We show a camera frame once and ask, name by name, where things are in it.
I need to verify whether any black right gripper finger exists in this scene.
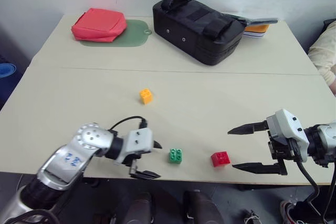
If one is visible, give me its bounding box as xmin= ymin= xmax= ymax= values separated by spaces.
xmin=232 ymin=158 xmax=288 ymax=176
xmin=227 ymin=120 xmax=270 ymax=136

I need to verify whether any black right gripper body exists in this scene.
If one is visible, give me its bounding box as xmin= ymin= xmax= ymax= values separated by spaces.
xmin=267 ymin=130 xmax=300 ymax=161

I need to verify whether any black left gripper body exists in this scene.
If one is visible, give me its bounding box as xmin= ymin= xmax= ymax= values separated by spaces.
xmin=122 ymin=152 xmax=153 ymax=177

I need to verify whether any green toy brick cube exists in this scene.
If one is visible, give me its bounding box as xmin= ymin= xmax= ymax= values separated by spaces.
xmin=167 ymin=147 xmax=185 ymax=165

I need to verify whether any dark rounded shape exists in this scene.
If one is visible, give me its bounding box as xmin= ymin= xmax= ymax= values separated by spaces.
xmin=122 ymin=191 xmax=155 ymax=224
xmin=182 ymin=189 xmax=224 ymax=224

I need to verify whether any red toy brick cube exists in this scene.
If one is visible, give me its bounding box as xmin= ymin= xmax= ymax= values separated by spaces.
xmin=210 ymin=151 xmax=232 ymax=168

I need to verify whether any orange toy brick cube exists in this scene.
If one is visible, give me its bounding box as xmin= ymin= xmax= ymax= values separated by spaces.
xmin=139 ymin=88 xmax=154 ymax=105

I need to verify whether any white and red sneaker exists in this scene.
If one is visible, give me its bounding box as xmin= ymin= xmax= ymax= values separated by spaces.
xmin=279 ymin=199 xmax=300 ymax=224

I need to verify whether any orange and white box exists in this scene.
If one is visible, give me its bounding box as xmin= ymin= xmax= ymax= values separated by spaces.
xmin=243 ymin=24 xmax=270 ymax=39

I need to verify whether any person in beige clothing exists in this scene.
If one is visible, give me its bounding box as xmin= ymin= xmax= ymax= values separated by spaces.
xmin=307 ymin=20 xmax=336 ymax=99

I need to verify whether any black padded carry bag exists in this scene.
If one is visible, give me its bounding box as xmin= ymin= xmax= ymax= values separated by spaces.
xmin=152 ymin=0 xmax=248 ymax=66

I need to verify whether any green cutting mat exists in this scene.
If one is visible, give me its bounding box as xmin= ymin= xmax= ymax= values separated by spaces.
xmin=78 ymin=18 xmax=153 ymax=48

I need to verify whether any red fabric pouch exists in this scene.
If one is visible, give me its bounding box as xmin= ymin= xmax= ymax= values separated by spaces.
xmin=71 ymin=7 xmax=128 ymax=44

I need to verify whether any blue round object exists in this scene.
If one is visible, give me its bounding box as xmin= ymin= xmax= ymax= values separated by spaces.
xmin=0 ymin=62 xmax=17 ymax=79

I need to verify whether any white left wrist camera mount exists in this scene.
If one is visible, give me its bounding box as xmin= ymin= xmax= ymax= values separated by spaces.
xmin=115 ymin=127 xmax=154 ymax=167

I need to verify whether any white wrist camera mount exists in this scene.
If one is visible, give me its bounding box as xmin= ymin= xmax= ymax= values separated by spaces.
xmin=266 ymin=108 xmax=310 ymax=163
xmin=115 ymin=127 xmax=154 ymax=167

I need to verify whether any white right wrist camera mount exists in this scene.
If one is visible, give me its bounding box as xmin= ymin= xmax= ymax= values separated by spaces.
xmin=266 ymin=108 xmax=310 ymax=163

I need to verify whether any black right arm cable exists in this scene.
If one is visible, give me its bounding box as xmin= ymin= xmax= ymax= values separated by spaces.
xmin=296 ymin=160 xmax=336 ymax=224

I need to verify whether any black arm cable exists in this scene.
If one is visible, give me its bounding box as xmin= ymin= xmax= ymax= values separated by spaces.
xmin=296 ymin=160 xmax=336 ymax=224
xmin=108 ymin=115 xmax=148 ymax=132

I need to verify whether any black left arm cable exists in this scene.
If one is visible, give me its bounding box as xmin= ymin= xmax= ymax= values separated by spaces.
xmin=108 ymin=115 xmax=148 ymax=132

